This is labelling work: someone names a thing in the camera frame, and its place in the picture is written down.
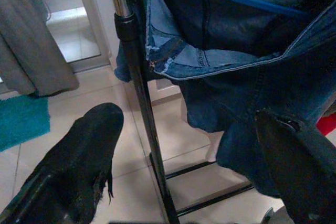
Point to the red shirt with white trim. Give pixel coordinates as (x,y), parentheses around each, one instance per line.
(328,127)

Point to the white glass-door cabinet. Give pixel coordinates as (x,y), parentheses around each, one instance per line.
(165,91)

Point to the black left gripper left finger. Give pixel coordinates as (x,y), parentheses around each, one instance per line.
(78,155)

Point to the teal bath mat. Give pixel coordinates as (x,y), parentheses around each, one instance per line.
(21,121)

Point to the blue denim jeans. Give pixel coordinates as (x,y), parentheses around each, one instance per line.
(223,90)

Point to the grey curtain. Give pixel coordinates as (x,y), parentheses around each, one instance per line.
(31,51)

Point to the white framed glass sliding door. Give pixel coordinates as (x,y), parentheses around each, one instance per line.
(92,24)

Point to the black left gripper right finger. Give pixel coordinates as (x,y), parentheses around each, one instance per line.
(302,169)

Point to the chrome and black clothes rack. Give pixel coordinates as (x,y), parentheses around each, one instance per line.
(139,77)

